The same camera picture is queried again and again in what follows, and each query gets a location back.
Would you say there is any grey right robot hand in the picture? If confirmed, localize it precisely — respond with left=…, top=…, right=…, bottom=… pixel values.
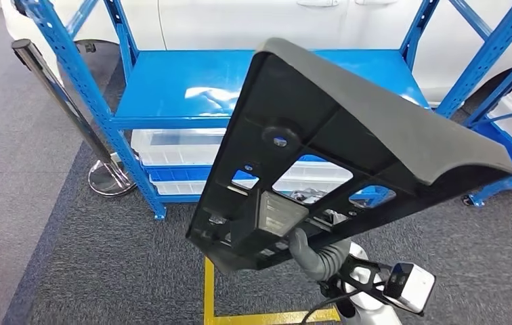
left=288, top=227, right=324, bottom=282

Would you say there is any black plastic panel part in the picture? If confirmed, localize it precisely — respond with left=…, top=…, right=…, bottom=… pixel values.
left=185, top=37, right=512, bottom=276

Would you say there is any blue metal shelf rack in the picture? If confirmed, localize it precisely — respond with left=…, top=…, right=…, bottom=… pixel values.
left=14, top=0, right=512, bottom=221

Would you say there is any blue wheeled rack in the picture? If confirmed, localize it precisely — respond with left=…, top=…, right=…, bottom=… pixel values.
left=462, top=40, right=512, bottom=208

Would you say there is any white car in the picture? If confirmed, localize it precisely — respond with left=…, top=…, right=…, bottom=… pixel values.
left=0, top=0, right=512, bottom=106

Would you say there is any black camera cable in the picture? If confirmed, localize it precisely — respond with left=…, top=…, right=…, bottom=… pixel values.
left=299, top=282, right=387, bottom=325

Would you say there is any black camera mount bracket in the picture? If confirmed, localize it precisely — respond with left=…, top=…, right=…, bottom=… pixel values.
left=323, top=255, right=393, bottom=297

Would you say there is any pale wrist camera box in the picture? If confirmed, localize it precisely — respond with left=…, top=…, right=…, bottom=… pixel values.
left=382, top=262, right=436, bottom=315

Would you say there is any chrome stanchion post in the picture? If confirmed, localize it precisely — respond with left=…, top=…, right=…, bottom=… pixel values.
left=11, top=39, right=138, bottom=198

